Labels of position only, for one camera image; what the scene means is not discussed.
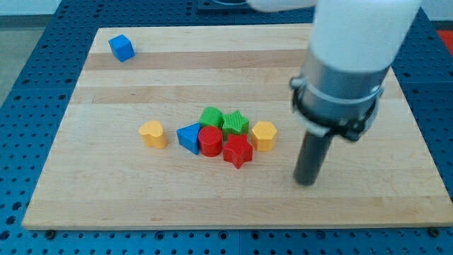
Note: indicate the green cylinder block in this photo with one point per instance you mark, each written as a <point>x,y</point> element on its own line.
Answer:
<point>211,116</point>

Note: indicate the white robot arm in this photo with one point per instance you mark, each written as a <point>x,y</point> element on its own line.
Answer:
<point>351,47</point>

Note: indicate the red star block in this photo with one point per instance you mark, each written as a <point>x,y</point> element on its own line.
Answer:
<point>237,150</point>

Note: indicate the blue cube block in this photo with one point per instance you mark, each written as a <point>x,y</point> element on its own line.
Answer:
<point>121,47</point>

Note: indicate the blue perforated table plate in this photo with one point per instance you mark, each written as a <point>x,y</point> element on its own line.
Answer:
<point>33,110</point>

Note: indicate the yellow hexagon block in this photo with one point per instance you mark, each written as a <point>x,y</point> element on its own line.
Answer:
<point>264,136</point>

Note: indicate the blue triangle block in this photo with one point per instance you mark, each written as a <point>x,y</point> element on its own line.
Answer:
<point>188,137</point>

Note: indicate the green star block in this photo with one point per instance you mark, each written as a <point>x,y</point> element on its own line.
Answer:
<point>234,124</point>

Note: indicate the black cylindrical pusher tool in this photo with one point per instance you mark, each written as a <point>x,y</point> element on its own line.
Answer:
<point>311,156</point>

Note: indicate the wooden board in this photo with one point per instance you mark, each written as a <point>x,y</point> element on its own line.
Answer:
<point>99,175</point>

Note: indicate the yellow heart block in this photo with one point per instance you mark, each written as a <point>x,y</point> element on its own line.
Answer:
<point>153,134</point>

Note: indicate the red cylinder block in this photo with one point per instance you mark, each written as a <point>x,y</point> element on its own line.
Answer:
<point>210,140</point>

